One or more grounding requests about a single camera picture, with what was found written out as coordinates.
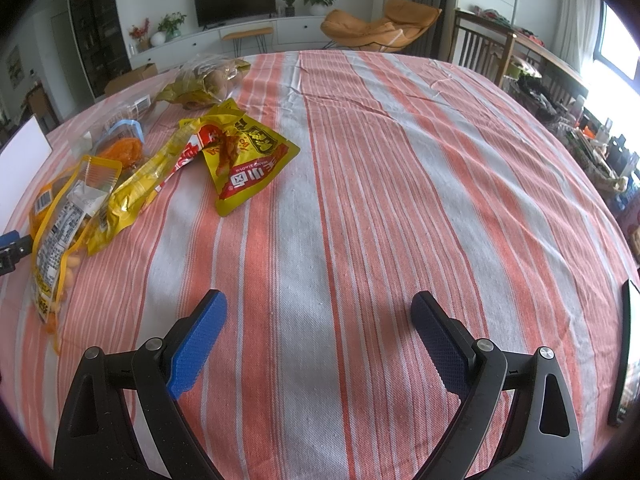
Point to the dark display cabinet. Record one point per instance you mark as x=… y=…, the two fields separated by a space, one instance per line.
x=95 y=25

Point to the orange white striped tablecloth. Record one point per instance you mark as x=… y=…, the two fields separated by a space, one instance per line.
x=350 y=185

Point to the wooden stool with metal legs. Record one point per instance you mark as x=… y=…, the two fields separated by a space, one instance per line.
x=247 y=34

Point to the bright window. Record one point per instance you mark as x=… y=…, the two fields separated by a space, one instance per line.
x=620 y=45

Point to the small clear packet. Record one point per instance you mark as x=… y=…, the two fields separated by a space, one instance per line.
x=139 y=105

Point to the white round vase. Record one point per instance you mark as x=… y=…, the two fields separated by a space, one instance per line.
x=157 y=39

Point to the yellow clear snack bag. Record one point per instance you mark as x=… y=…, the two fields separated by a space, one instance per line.
x=215 y=82

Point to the black flat television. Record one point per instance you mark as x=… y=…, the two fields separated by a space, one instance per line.
x=235 y=0

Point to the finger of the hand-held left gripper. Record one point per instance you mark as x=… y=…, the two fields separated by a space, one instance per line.
x=12 y=250

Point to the small plant in dark pot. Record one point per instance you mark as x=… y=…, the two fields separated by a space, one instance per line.
x=289 y=6

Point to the cluttered wooden side table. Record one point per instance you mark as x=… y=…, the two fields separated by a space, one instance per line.
x=565 y=90

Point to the white board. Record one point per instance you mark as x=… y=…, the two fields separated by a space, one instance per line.
x=20 y=170

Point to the red flower arrangement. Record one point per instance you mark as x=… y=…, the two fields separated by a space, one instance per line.
x=140 y=30

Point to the cardboard box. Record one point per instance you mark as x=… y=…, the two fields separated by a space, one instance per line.
x=130 y=77

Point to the green potted plant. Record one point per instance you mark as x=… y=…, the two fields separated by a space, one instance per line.
x=172 y=25

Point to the sheer window curtain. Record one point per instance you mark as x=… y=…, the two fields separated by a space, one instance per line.
x=580 y=10

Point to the orange lounge chair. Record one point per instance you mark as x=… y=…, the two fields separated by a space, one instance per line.
x=380 y=22

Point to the long crumpled yellow snack packet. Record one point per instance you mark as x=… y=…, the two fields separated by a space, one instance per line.
x=145 y=180

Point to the yellow clear bag of nuts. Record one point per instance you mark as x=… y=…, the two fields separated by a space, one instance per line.
x=55 y=240

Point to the yellow red snack packet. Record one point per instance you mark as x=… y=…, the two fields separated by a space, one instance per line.
x=250 y=160

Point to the clear packet of orange snack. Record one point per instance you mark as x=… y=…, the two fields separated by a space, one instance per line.
x=125 y=150

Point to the wooden slatted chair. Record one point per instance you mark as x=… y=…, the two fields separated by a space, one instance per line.
x=480 y=45

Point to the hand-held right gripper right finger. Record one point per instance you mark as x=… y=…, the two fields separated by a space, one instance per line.
x=440 y=350

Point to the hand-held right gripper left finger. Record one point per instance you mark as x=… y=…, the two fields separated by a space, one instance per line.
x=195 y=350

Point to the white television cabinet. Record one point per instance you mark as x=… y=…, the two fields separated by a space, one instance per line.
x=300 y=30

